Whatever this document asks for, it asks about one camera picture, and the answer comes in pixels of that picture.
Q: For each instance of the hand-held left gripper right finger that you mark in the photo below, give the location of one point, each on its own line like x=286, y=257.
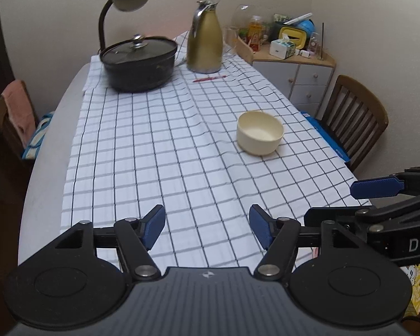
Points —
x=260, y=229

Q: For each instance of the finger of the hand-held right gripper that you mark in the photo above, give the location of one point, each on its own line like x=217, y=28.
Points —
x=329, y=215
x=374, y=187

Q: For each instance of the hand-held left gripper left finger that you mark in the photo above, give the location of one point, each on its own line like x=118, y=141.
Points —
x=154, y=227

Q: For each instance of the yellow printed bag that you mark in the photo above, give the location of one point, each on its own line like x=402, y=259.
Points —
x=418, y=280

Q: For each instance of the blue flat box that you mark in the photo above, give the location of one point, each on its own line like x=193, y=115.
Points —
x=327, y=136

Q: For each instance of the white checkered tablecloth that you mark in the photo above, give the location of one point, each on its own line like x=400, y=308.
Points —
x=182, y=154

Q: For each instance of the brown wooden chair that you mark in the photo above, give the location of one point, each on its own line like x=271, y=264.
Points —
x=367, y=105

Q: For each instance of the cream bowl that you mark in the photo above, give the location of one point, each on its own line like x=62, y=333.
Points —
x=259, y=136

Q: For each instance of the grey corner cabinet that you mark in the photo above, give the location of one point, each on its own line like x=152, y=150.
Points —
x=308, y=80

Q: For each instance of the striped seat cushion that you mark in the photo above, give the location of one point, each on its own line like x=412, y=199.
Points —
x=36, y=136

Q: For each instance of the small white bottle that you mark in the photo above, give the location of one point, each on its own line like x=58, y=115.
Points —
x=303, y=53

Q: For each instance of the clear glass jar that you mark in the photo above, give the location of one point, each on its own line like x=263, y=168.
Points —
x=314, y=45

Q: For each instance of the thin dark stick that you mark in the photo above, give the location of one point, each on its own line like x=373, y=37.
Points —
x=322, y=42

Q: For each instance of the red pen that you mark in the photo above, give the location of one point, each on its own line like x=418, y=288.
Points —
x=208, y=78

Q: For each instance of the black cooking pot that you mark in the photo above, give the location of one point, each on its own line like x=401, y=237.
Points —
x=140, y=66

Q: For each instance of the white tissue box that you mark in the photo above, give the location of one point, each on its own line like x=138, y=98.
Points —
x=281, y=48

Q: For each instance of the yellow plastic container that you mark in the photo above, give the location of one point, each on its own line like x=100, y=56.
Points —
x=294, y=33

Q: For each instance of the blue round container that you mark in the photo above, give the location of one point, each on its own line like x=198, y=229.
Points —
x=307, y=26

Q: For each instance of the pink towel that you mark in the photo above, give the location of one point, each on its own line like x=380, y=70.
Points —
x=19, y=112

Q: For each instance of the wooden tray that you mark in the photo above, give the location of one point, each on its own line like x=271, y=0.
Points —
x=245, y=50

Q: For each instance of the dark wooden chair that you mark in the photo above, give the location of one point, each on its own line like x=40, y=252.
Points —
x=3, y=122

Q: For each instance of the white marker pen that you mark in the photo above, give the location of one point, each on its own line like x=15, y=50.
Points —
x=302, y=18

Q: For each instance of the gold thermos jug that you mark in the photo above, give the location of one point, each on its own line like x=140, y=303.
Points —
x=204, y=45

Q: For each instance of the clear glass cup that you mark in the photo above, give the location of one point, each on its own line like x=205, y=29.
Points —
x=231, y=40

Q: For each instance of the orange drink bottle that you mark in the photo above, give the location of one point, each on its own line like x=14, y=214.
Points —
x=254, y=31

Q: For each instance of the clear glass dome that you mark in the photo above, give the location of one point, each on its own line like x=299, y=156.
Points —
x=245, y=15

